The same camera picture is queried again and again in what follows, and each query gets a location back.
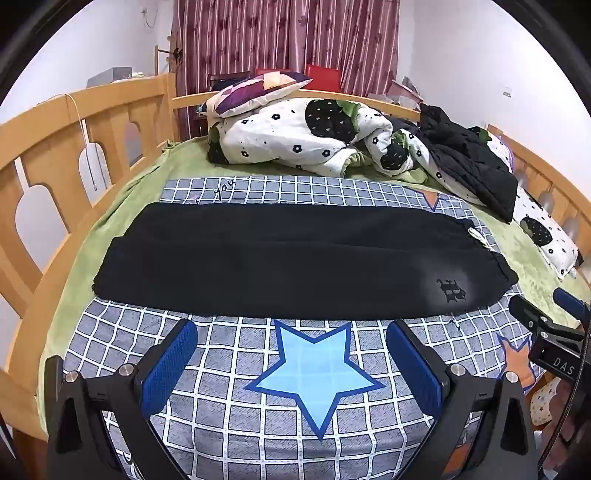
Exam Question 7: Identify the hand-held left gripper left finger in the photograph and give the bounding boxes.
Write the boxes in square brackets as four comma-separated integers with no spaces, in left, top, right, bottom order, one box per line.
[44,318,199,480]

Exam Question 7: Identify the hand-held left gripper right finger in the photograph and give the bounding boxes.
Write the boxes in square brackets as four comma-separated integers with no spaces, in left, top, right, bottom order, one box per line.
[387,318,539,480]

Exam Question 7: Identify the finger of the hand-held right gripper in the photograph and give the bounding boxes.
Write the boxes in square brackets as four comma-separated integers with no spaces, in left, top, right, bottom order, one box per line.
[553,287,591,320]
[509,294,555,334]

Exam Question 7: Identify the black pants with white stripe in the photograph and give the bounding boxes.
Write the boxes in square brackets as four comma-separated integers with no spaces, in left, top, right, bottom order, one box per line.
[92,200,520,322]

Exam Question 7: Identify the white star print cloth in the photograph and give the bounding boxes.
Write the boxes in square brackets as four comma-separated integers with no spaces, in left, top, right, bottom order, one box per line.
[527,382,563,428]

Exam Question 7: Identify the grey checked star blanket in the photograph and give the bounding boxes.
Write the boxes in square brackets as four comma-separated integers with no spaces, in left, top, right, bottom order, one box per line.
[62,175,539,480]

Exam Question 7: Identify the white floral pillow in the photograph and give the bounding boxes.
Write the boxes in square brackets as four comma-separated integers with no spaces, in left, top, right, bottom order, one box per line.
[480,128,581,283]

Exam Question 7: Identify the black jacket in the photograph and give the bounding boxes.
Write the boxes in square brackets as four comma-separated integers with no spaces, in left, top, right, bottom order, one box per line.
[392,105,520,225]

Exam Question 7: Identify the green bed sheet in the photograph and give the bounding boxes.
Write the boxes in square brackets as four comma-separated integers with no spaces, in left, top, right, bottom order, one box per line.
[37,138,588,439]

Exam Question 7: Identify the white floral quilt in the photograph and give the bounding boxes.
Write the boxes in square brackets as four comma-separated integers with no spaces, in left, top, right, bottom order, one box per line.
[207,96,444,179]

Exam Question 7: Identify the purple patterned pillow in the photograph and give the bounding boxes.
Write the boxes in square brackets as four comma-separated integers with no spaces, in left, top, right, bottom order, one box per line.
[198,71,315,119]

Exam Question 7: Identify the grey box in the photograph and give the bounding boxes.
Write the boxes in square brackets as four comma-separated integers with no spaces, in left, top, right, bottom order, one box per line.
[87,67,145,88]

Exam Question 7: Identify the wooden rack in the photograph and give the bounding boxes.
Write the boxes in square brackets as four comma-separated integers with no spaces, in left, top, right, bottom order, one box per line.
[154,44,184,75]

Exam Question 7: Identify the red patterned curtain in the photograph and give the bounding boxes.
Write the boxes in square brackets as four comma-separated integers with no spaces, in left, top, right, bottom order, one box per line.
[172,0,400,139]

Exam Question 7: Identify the white cable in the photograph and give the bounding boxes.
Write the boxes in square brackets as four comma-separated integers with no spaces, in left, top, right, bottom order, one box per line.
[48,92,101,191]

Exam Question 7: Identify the wooden bed frame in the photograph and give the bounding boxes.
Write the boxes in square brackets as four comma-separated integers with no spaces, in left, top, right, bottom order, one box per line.
[0,71,585,444]

